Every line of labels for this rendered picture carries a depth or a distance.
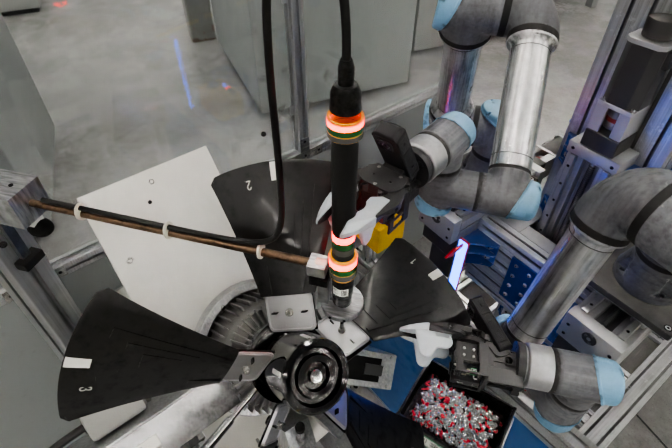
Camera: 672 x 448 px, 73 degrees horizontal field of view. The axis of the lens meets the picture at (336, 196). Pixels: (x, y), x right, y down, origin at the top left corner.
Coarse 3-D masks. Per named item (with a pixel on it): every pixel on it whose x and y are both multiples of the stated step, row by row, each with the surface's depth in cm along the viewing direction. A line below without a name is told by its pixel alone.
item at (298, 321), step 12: (276, 300) 79; (288, 300) 78; (300, 300) 77; (312, 300) 77; (300, 312) 77; (312, 312) 77; (276, 324) 79; (288, 324) 78; (300, 324) 78; (312, 324) 77
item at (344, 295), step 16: (352, 64) 48; (336, 80) 50; (352, 80) 49; (336, 96) 49; (352, 96) 49; (336, 112) 50; (352, 112) 50; (336, 288) 71; (352, 288) 72; (336, 304) 75
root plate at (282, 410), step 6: (276, 408) 72; (282, 408) 75; (288, 408) 79; (276, 414) 72; (282, 414) 76; (276, 420) 74; (282, 420) 78; (270, 426) 71; (270, 432) 72; (276, 432) 77; (264, 438) 71; (270, 438) 74; (276, 438) 78; (264, 444) 71
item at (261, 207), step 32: (288, 160) 78; (320, 160) 78; (224, 192) 79; (256, 192) 78; (288, 192) 77; (320, 192) 77; (256, 224) 78; (288, 224) 77; (320, 224) 77; (256, 256) 79; (288, 288) 77
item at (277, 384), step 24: (264, 336) 80; (288, 336) 77; (312, 336) 74; (288, 360) 70; (312, 360) 72; (336, 360) 75; (264, 384) 79; (288, 384) 70; (312, 384) 73; (336, 384) 75; (312, 408) 71
